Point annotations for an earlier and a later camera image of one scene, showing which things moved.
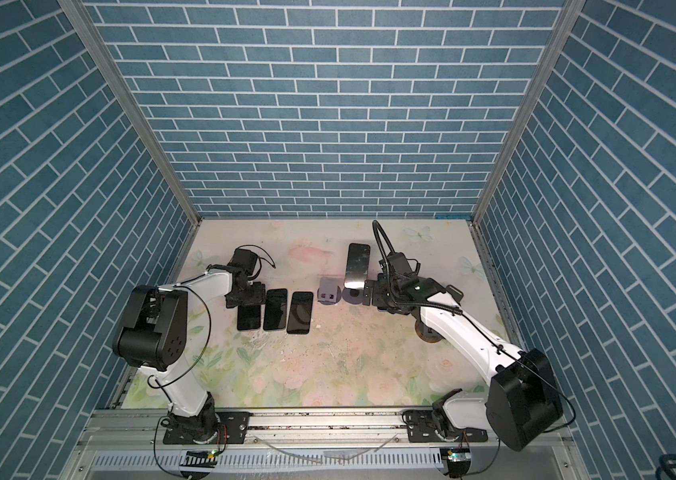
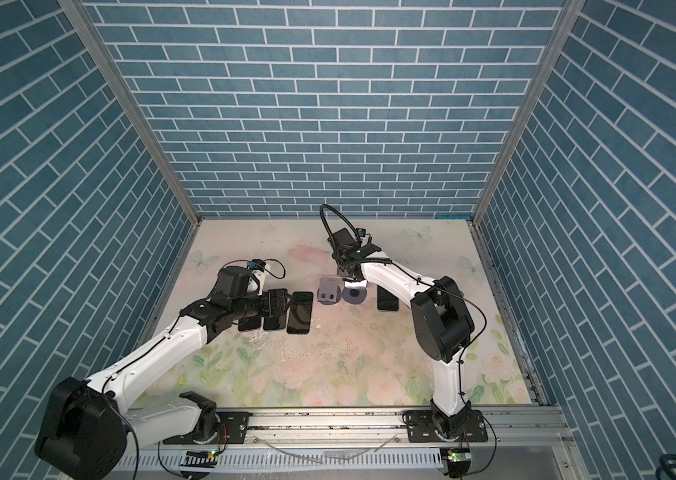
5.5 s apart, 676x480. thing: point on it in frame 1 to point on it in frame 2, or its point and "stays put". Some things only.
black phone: x=275 y=309 stays put
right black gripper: x=376 y=297 to x=341 y=265
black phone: x=300 y=313 stays put
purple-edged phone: x=248 y=317 stays put
